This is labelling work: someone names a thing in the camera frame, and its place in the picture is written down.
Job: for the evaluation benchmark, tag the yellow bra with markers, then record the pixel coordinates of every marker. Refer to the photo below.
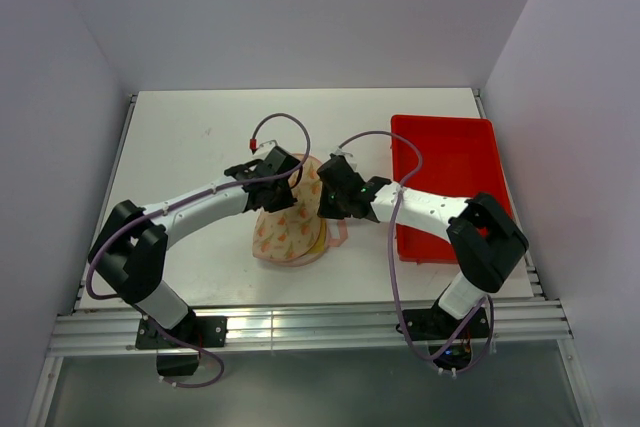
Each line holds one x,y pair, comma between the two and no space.
319,246

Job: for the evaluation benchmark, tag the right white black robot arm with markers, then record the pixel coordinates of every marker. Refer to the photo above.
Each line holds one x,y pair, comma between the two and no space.
487,243

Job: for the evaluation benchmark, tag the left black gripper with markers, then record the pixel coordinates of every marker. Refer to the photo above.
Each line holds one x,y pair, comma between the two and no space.
286,201

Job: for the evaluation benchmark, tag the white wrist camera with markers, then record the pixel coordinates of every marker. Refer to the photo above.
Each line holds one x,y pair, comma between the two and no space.
261,149
349,157

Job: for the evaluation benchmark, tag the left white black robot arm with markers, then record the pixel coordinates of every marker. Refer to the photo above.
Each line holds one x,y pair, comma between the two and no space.
130,250

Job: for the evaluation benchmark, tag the aluminium frame rail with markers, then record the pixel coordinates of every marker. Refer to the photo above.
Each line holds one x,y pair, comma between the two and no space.
113,332

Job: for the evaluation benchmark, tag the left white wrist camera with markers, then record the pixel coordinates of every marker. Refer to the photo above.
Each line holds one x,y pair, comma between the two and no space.
261,149

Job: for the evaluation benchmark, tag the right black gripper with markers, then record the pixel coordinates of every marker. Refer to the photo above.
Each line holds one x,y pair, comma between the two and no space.
325,210

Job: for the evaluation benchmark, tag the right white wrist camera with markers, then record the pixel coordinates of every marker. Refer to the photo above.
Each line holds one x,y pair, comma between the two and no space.
349,157

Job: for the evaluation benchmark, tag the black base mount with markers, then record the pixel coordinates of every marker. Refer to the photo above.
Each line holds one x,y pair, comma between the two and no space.
454,345
182,350

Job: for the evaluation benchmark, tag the pink mesh laundry bag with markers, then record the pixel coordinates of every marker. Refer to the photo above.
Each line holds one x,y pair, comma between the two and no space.
284,238

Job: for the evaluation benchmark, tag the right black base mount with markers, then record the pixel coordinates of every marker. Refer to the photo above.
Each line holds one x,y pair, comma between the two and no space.
454,345

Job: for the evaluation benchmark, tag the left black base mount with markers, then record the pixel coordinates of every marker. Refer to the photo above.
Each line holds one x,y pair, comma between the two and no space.
182,350

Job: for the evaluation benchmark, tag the red plastic tray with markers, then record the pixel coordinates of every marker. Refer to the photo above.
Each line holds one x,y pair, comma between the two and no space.
460,159

